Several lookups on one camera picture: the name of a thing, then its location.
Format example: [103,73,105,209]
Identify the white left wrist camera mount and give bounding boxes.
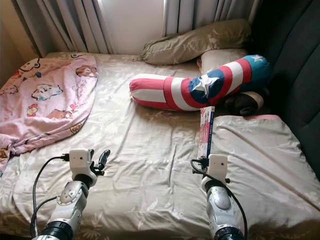
[69,148,92,177]

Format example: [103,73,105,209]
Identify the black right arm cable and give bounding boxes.
[190,159,249,236]

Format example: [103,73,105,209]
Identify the red white striped star bolster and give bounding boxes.
[129,54,272,112]

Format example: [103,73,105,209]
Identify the pink cartoon print blanket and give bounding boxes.
[0,53,98,173]

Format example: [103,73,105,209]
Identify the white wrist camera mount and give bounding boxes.
[208,154,229,182]
[69,148,92,177]

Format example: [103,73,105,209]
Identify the bed with beige floral sheet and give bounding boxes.
[0,51,320,238]

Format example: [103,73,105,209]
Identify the grey pleated curtain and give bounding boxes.
[162,0,263,37]
[12,0,113,57]

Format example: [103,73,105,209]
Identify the beige floral pillow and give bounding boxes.
[140,19,252,66]

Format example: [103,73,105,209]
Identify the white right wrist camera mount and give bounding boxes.
[208,154,229,182]

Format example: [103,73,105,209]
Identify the colourful comic book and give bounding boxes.
[197,105,216,160]

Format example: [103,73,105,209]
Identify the dark brown plush toy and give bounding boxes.
[224,90,266,117]

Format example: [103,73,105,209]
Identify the beige quilt with pink edge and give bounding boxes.
[210,114,320,236]

